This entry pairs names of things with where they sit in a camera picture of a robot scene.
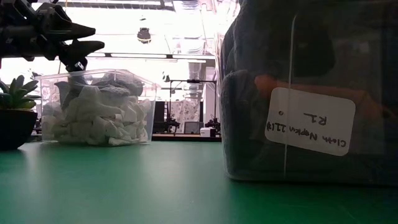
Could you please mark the black hanging camera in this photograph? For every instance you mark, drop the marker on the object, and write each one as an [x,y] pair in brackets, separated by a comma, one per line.
[166,77]
[144,35]

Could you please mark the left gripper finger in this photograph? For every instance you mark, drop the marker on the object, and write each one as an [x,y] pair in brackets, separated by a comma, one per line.
[77,31]
[84,48]

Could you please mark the black metal stand frame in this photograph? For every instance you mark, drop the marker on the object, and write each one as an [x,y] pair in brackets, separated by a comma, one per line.
[192,81]

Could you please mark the light grey waffle towel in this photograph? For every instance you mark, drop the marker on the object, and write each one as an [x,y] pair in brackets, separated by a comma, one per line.
[115,90]

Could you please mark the grey checkered towel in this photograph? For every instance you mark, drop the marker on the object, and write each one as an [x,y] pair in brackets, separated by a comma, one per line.
[264,40]

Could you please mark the long ceiling light bar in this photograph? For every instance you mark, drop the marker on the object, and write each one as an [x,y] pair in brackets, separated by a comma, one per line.
[140,55]

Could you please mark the clear plastic storage bin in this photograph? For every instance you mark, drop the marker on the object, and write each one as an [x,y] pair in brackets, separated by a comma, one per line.
[149,93]
[373,140]

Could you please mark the white handwritten paper tag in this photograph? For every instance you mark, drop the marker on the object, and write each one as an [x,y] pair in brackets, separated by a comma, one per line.
[311,124]

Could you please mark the silver ventilation duct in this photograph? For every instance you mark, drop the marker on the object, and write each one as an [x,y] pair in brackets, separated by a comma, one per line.
[194,71]

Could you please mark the potted succulent plant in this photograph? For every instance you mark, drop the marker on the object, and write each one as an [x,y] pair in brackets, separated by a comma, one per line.
[15,124]

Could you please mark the small white box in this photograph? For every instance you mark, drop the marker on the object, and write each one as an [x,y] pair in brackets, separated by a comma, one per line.
[207,132]

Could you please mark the patterned white cloth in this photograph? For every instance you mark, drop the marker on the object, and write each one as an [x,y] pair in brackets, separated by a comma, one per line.
[186,110]

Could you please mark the orange towel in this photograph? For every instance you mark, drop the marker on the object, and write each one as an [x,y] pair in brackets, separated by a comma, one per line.
[267,87]

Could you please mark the plain white towel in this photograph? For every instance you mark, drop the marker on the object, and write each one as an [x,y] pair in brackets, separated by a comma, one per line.
[93,109]

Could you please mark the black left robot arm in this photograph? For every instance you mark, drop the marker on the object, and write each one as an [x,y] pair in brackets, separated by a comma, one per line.
[12,31]

